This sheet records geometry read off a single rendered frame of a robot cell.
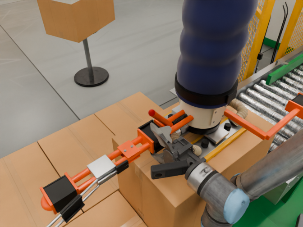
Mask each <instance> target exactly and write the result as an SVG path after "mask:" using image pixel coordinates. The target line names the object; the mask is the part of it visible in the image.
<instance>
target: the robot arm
mask: <svg viewBox="0 0 303 227"><path fill-rule="evenodd" d="M150 128H151V130H152V132H153V133H154V135H155V136H156V137H157V139H158V141H159V143H160V145H161V146H163V147H165V149H164V150H163V153H160V154H156V153H155V152H154V153H153V154H152V153H151V152H150V154H151V156H152V157H153V158H154V159H155V160H156V161H158V162H159V163H160V164H157V165H152V166H151V178H152V180H154V179H160V178H165V177H173V176H178V175H184V174H185V176H184V178H185V179H186V180H187V185H188V186H189V187H190V188H191V189H193V190H194V191H195V192H196V193H197V194H198V195H199V196H200V197H201V198H202V199H204V200H205V201H206V206H205V209H204V212H203V215H202V217H201V227H232V226H233V224H235V223H236V222H237V221H238V220H239V219H240V218H241V217H242V216H243V214H244V213H245V211H246V209H247V207H248V206H249V203H250V202H252V201H254V200H256V199H258V198H259V197H260V196H261V195H263V194H265V193H267V192H269V191H270V190H272V189H274V188H276V187H277V186H279V185H281V184H283V183H285V182H286V181H288V180H290V179H292V178H294V177H295V176H297V175H299V174H301V173H303V129H301V130H300V131H299V132H297V133H296V134H294V135H293V136H292V137H290V138H289V139H288V140H286V141H285V142H284V143H282V144H281V145H280V146H278V147H277V148H275V149H274V150H273V151H271V152H270V153H269V154H267V155H266V156H265V157H263V158H262V159H261V160H259V161H258V162H256V163H255V164H254V165H253V166H251V167H250V168H248V169H247V170H246V171H244V172H243V173H237V174H236V175H234V176H233V177H232V178H231V179H230V181H229V180H228V179H227V178H225V177H224V176H223V175H221V174H220V173H219V172H218V171H216V170H215V169H214V168H213V167H212V166H210V165H209V164H208V163H207V162H206V159H205V158H204V157H202V158H199V157H198V156H197V155H195V154H194V151H195V149H194V148H193V145H192V144H191V143H190V142H189V141H187V140H186V139H185V138H183V137H182V136H181V137H180V138H178V139H175V140H174V141H173V142H172V139H171V137H170V133H171V131H172V129H171V127H170V126H164V127H160V128H158V127H157V126H156V125H155V124H153V123H150ZM190 148H191V149H190Z"/></svg>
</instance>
